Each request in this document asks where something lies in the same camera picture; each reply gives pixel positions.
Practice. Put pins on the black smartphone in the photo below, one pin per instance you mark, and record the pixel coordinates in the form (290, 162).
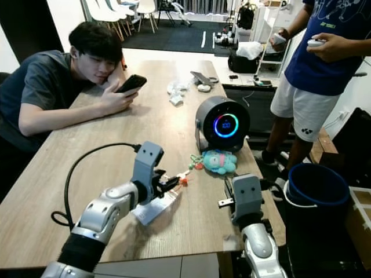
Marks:
(132, 82)

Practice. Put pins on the white handheld controller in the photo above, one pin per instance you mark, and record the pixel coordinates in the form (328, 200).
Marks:
(278, 39)
(317, 42)

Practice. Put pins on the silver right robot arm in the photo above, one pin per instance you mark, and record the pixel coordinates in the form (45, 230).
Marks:
(261, 249)

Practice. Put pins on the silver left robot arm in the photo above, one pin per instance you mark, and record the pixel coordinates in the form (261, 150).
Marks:
(116, 202)

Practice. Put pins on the grey-shirt person right hand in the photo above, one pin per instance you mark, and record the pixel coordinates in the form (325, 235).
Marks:
(120, 101)

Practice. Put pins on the grey-shirt person left hand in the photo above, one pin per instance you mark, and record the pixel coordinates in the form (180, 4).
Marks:
(115, 78)

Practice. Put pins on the blue-shirt person right hand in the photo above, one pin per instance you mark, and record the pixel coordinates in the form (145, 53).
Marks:
(281, 47)

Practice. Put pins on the blue-shirt person left hand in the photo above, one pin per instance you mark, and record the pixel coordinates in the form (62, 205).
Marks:
(336, 49)

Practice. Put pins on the wooden table leg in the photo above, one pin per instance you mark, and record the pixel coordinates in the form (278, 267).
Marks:
(226, 266)

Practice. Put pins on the small white packet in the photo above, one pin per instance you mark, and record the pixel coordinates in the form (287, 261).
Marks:
(177, 100)

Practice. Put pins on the black low cabinet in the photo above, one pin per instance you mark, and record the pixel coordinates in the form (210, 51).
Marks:
(249, 107)

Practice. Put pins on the black bin with blue rim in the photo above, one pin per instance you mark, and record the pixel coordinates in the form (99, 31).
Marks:
(319, 197)

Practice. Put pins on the clear crumpled plastic wrapper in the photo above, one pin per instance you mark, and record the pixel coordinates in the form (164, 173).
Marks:
(177, 87)

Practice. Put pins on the white earbud case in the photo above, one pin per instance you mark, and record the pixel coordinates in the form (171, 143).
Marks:
(204, 88)

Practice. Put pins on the brown wooden crate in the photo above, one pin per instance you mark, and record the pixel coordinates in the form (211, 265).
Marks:
(324, 147)

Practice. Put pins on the grey folding phone stand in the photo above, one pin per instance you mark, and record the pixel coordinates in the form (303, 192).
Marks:
(203, 78)

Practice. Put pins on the dark flat phone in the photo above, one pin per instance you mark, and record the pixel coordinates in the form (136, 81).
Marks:
(263, 83)

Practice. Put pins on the small black object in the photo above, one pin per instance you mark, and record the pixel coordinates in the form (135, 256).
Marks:
(233, 76)

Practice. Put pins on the black duffel bag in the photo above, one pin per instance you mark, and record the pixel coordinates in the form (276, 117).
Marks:
(243, 65)

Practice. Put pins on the open cardboard box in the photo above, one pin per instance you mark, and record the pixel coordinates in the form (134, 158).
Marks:
(359, 223)

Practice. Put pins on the black chair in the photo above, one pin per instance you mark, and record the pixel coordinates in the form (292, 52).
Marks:
(353, 142)

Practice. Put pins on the white crumpled cloth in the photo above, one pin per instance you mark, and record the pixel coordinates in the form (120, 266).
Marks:
(249, 50)

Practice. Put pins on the white metal rack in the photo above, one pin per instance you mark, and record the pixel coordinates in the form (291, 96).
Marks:
(271, 55)

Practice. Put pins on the large black rug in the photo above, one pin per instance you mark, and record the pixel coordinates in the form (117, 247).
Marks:
(168, 37)

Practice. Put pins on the small black white machine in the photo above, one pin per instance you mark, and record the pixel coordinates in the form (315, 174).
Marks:
(225, 39)

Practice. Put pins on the person in grey t-shirt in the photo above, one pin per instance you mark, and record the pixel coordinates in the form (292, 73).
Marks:
(40, 87)

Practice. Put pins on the person in blue shirt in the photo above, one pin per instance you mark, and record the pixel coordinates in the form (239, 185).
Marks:
(324, 58)

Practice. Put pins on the black backpack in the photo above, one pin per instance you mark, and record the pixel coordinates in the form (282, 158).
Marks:
(246, 16)

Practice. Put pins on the white plastic chair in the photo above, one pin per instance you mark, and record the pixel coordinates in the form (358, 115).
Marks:
(94, 10)
(117, 13)
(146, 7)

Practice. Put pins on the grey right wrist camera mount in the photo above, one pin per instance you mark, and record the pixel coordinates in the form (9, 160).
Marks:
(247, 194)

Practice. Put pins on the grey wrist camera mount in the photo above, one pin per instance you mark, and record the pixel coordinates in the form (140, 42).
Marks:
(146, 159)
(247, 194)

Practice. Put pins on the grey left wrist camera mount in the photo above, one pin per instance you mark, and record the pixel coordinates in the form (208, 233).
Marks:
(146, 159)

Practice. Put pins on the white wall socket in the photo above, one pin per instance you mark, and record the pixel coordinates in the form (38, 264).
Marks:
(344, 115)

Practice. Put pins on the black wheeled frame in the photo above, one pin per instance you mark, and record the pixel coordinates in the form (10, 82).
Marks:
(173, 8)

